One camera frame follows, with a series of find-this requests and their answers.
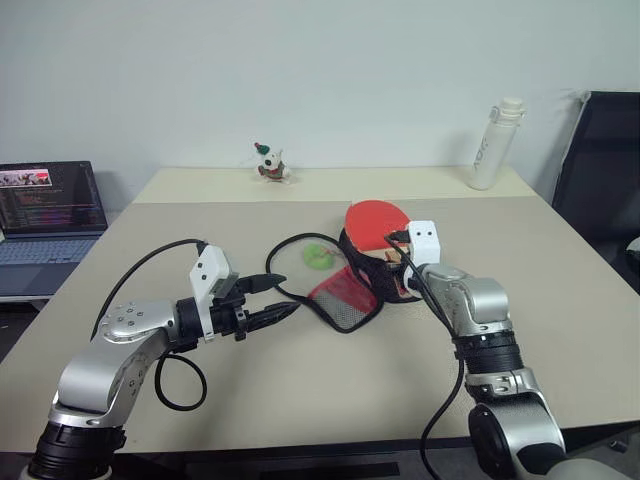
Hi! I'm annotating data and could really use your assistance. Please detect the black red mesh paddle case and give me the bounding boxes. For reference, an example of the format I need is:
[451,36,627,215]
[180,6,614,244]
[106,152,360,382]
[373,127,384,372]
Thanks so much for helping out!
[265,226,419,336]

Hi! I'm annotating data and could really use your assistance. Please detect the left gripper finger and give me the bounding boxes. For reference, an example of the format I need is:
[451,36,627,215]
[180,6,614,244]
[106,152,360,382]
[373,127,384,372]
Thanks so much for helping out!
[238,273,288,296]
[247,300,302,334]

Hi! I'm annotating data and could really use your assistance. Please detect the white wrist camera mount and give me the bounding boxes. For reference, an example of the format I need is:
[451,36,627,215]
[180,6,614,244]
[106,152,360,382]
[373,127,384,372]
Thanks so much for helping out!
[405,219,443,267]
[188,243,234,344]

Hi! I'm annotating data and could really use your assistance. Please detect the open grey laptop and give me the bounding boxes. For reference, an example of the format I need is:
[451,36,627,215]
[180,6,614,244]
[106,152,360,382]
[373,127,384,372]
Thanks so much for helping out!
[0,160,110,302]

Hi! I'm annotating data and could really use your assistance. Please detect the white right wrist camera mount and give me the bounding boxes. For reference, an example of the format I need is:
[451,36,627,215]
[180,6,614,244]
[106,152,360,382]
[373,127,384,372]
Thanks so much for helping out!
[405,219,443,267]

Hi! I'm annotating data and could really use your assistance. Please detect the white water bottle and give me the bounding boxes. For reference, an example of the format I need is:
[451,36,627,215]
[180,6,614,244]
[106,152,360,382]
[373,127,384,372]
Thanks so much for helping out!
[466,96,528,192]

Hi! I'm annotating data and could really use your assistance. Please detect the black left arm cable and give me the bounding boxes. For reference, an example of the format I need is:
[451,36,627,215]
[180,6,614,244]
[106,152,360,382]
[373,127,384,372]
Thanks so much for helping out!
[91,239,209,412]

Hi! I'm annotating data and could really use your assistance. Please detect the red table tennis paddle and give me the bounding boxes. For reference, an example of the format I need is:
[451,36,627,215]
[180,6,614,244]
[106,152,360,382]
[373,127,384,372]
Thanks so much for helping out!
[344,199,417,303]

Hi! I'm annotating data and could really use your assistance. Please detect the white plush dog toy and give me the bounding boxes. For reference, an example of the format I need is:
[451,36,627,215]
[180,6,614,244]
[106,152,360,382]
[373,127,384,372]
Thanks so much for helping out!
[251,140,294,187]

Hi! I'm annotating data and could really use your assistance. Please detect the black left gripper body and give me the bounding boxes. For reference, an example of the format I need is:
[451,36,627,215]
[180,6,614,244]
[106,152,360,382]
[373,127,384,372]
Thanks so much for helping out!
[209,272,251,344]

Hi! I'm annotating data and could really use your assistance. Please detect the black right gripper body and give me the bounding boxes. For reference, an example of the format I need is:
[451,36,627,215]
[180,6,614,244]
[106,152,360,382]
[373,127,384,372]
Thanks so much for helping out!
[391,259,416,284]

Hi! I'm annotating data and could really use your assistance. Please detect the black office chair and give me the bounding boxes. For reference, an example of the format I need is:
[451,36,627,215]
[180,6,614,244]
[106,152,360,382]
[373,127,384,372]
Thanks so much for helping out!
[549,90,640,297]

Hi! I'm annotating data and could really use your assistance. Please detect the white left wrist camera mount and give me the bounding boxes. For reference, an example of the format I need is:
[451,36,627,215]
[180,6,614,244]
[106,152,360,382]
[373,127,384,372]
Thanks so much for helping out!
[188,243,234,344]

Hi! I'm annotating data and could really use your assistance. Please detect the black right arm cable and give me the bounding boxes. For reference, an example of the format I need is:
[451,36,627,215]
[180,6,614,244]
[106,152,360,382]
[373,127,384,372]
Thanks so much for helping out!
[384,229,467,480]

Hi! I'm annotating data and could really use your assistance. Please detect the green ball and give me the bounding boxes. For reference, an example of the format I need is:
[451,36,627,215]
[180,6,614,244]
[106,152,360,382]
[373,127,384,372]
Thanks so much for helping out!
[301,241,337,272]

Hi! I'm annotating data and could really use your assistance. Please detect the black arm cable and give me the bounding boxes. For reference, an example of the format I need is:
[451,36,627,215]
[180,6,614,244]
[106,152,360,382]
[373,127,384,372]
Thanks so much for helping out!
[91,239,209,412]
[384,229,467,480]

